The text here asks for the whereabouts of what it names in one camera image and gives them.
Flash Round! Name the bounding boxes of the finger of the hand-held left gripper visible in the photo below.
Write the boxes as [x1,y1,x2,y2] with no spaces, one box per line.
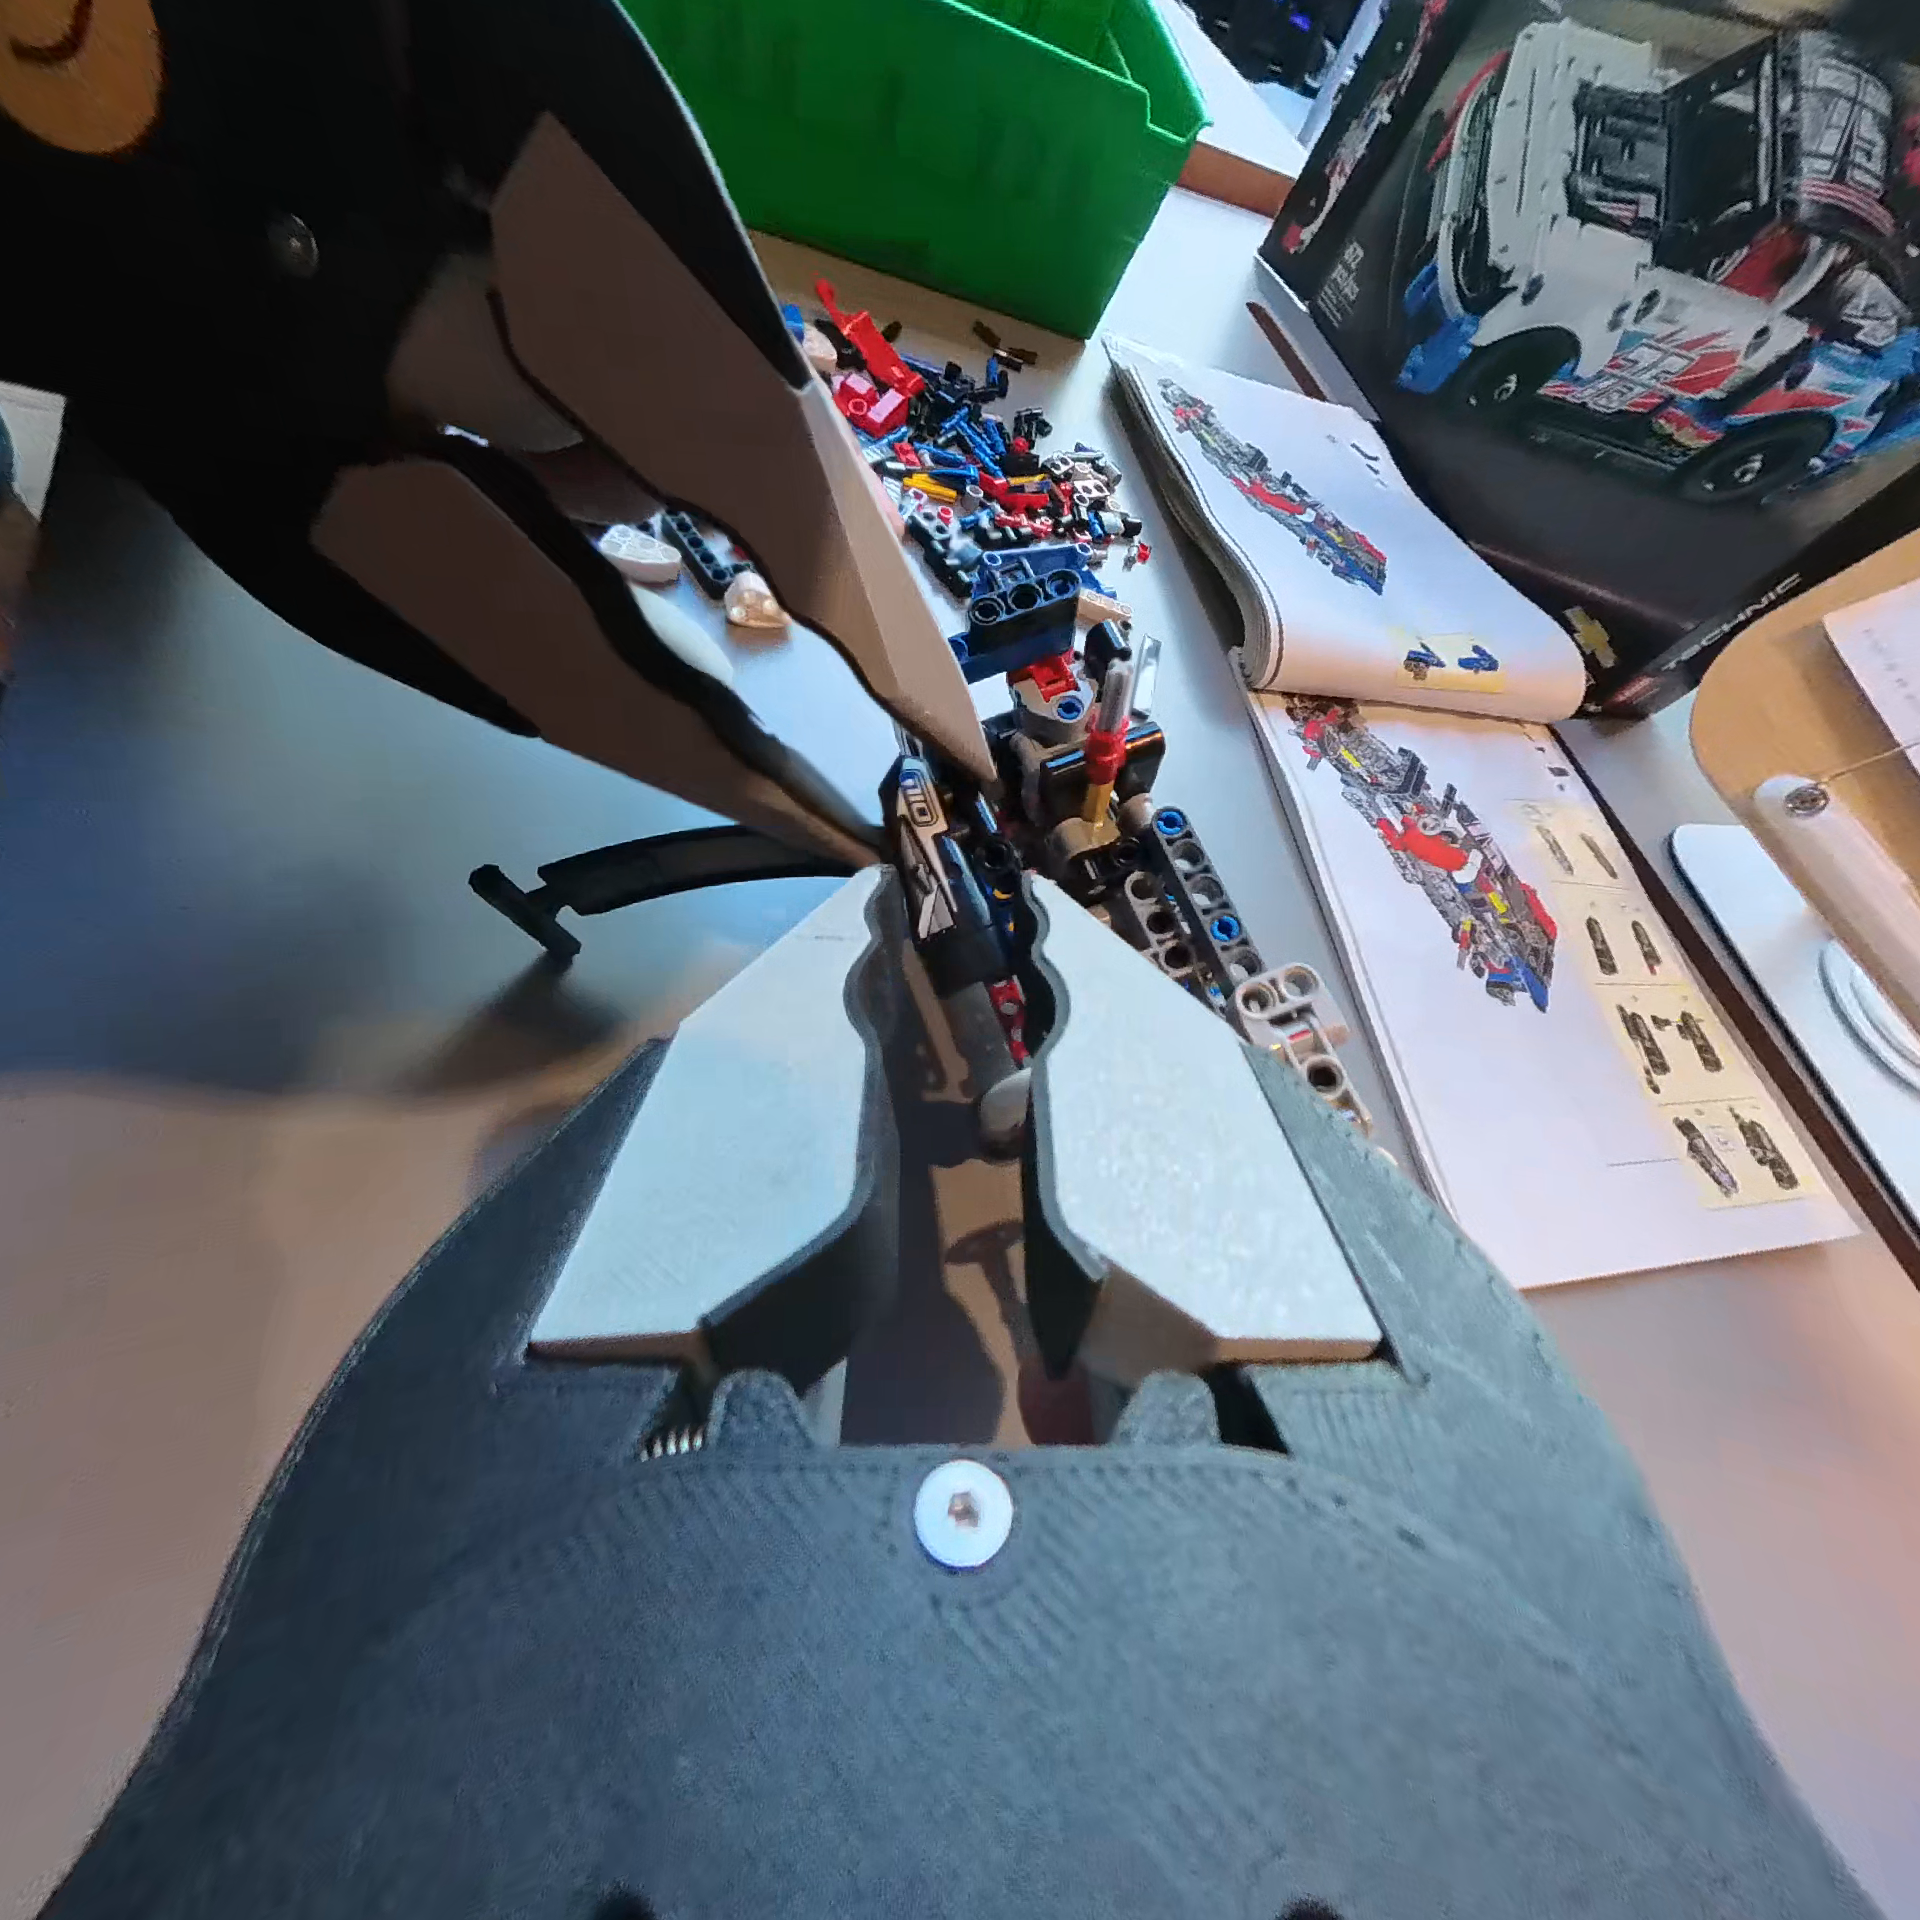
[309,438,890,874]
[393,112,1004,792]

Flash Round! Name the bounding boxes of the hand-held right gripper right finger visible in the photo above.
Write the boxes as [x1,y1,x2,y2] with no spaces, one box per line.
[1026,882,1386,1377]

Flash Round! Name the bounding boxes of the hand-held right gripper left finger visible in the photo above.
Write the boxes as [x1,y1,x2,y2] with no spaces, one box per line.
[528,865,904,1389]

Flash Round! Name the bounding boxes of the partly built toy brick car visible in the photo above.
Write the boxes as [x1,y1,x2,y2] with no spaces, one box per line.
[881,620,1378,1148]

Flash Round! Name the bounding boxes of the grey desk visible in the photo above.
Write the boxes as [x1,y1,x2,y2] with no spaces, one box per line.
[0,180,1920,1920]

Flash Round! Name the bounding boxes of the black toy brick beam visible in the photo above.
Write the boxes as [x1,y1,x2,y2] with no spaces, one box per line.
[660,509,749,599]

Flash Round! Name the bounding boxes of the black curved toy brick piece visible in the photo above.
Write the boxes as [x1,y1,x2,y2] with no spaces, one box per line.
[466,826,864,964]

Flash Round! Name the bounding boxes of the pile of loose toy bricks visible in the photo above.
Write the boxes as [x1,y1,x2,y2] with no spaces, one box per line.
[780,279,1156,677]

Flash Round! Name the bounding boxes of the open building instruction booklet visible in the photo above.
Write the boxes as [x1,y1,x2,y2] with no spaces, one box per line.
[1101,336,1861,1292]

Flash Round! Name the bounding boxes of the green plastic bin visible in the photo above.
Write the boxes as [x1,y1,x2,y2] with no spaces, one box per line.
[619,0,1208,341]

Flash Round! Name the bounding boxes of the silver stand base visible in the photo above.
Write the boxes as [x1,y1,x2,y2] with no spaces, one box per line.
[1667,824,1920,1097]

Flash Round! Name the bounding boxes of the light wooden board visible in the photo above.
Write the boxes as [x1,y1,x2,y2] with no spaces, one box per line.
[1690,526,1920,994]

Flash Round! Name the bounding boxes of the printed instruction sheet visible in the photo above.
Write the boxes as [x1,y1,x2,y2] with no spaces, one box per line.
[1823,577,1920,750]

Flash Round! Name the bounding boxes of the toy car set box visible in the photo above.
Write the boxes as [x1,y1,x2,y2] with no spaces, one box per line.
[1256,0,1920,720]

